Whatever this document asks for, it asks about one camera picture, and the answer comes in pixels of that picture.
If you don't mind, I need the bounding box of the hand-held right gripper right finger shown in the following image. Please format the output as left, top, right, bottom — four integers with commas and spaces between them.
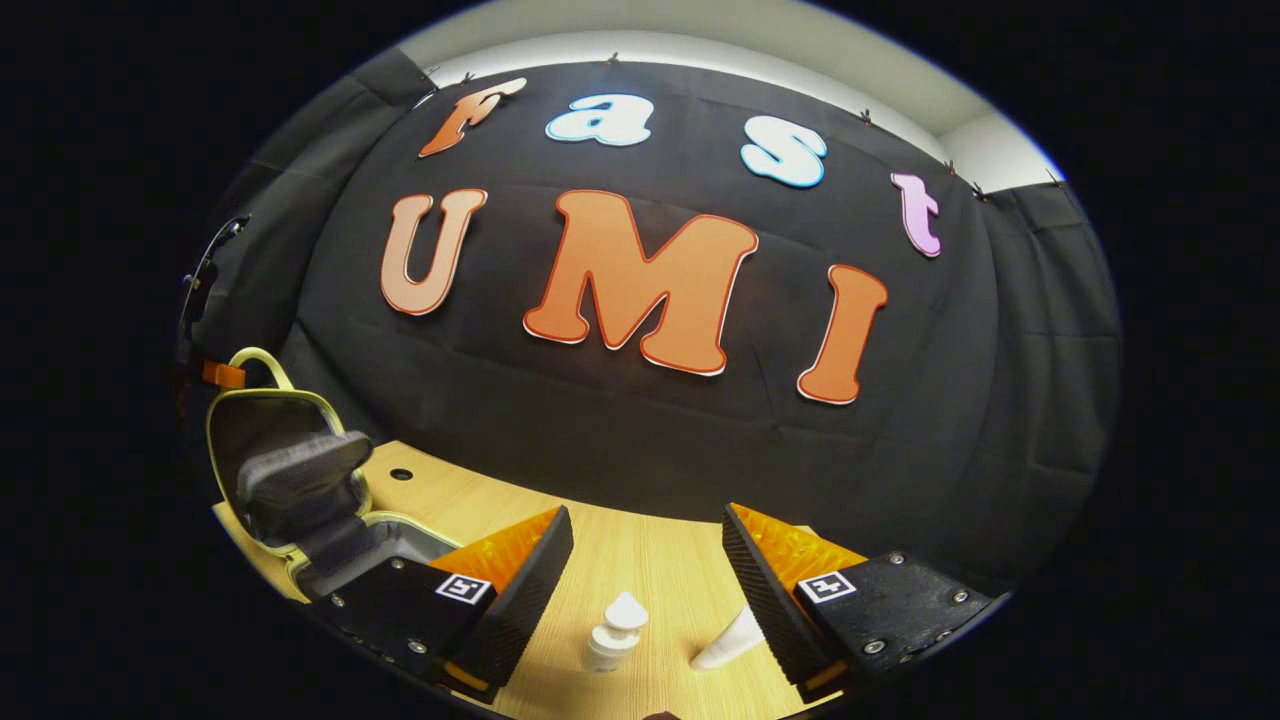
722, 503, 1006, 702

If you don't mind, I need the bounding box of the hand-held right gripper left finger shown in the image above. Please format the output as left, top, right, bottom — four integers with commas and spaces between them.
305, 505, 576, 701

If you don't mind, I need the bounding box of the white squeeze tube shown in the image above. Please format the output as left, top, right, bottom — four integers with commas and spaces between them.
689, 604, 767, 672

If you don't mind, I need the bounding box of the white pump bottle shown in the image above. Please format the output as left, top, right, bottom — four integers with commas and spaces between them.
586, 591, 650, 674

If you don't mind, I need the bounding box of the pale yellow suitcase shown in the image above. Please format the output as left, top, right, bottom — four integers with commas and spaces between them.
205, 347, 471, 603

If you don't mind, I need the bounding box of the black backdrop cloth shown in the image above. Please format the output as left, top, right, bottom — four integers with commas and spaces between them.
175, 45, 1123, 593

